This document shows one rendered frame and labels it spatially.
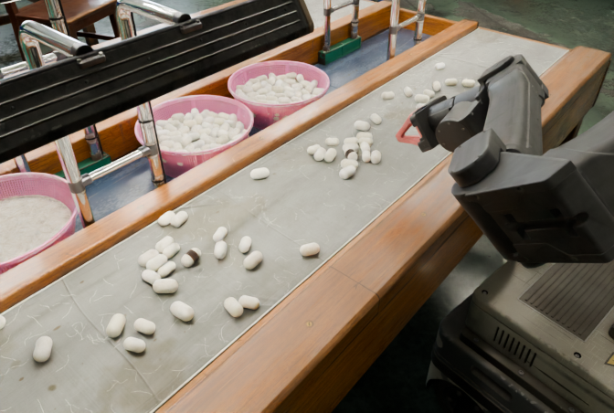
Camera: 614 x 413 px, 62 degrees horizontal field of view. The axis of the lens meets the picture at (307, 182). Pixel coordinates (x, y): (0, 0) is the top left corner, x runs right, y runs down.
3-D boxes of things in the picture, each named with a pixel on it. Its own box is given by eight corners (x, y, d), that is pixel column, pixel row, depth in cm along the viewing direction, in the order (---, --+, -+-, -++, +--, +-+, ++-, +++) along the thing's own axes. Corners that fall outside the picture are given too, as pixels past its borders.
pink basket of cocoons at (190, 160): (272, 138, 129) (270, 104, 123) (225, 200, 109) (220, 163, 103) (180, 121, 136) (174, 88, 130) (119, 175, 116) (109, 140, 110)
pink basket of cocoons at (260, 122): (348, 110, 141) (350, 78, 135) (282, 150, 124) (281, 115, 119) (277, 82, 154) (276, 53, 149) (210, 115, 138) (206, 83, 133)
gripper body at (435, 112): (406, 118, 86) (440, 103, 80) (437, 98, 92) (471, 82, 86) (424, 152, 87) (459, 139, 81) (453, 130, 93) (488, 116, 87)
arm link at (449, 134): (549, 97, 76) (515, 51, 75) (524, 138, 69) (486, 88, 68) (485, 128, 85) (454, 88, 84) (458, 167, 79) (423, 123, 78)
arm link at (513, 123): (574, 251, 42) (495, 149, 40) (511, 278, 45) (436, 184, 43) (555, 94, 77) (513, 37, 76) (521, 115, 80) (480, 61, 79)
